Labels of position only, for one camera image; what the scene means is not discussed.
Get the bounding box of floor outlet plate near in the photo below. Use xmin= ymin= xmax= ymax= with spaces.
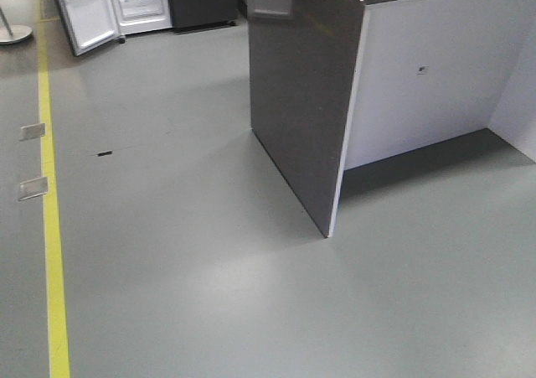
xmin=18 ymin=176 xmax=49 ymax=201

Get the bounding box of floor outlet plate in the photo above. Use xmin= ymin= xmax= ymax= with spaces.
xmin=18 ymin=123 xmax=46 ymax=142
xmin=18 ymin=176 xmax=49 ymax=201

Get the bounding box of fridge body dark grey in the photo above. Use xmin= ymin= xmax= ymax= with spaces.
xmin=111 ymin=0 xmax=240 ymax=35

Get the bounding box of grey kitchen island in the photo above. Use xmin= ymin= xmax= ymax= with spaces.
xmin=247 ymin=0 xmax=535 ymax=237

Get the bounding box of metal stanchion pole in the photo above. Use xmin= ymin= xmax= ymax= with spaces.
xmin=1 ymin=9 xmax=33 ymax=45

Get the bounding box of fridge door with bins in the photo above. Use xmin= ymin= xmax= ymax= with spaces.
xmin=56 ymin=0 xmax=120 ymax=57

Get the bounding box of floor outlet plate far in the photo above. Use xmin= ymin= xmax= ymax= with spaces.
xmin=18 ymin=123 xmax=46 ymax=142

